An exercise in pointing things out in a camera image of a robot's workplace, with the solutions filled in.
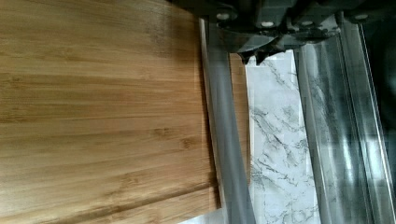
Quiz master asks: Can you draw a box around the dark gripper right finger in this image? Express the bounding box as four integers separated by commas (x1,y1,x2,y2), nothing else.
254,35,304,65

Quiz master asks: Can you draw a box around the bamboo cutting board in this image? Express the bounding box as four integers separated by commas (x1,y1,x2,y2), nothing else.
0,0,252,224

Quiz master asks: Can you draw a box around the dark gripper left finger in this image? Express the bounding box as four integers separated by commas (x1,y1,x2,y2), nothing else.
218,28,276,64

